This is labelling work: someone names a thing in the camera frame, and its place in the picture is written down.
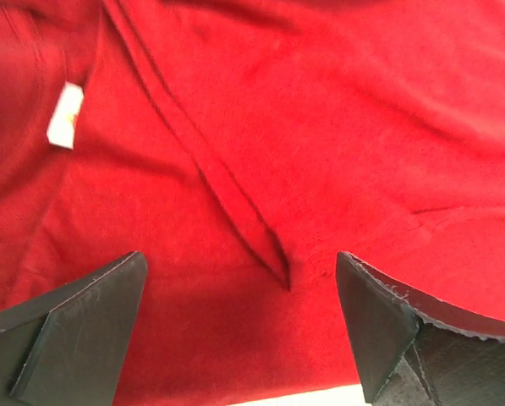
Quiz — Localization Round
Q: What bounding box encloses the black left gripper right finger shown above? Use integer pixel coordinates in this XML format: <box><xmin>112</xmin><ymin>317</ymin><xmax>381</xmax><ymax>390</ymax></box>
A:
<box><xmin>336</xmin><ymin>252</ymin><xmax>505</xmax><ymax>405</ymax></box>

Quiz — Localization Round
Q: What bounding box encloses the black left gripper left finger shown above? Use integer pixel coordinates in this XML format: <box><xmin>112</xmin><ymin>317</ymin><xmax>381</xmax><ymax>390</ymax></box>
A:
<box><xmin>0</xmin><ymin>251</ymin><xmax>147</xmax><ymax>405</ymax></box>

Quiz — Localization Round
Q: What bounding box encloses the dark red t shirt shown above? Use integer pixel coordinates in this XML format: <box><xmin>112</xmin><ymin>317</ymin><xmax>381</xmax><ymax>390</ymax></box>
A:
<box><xmin>0</xmin><ymin>1</ymin><xmax>505</xmax><ymax>405</ymax></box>

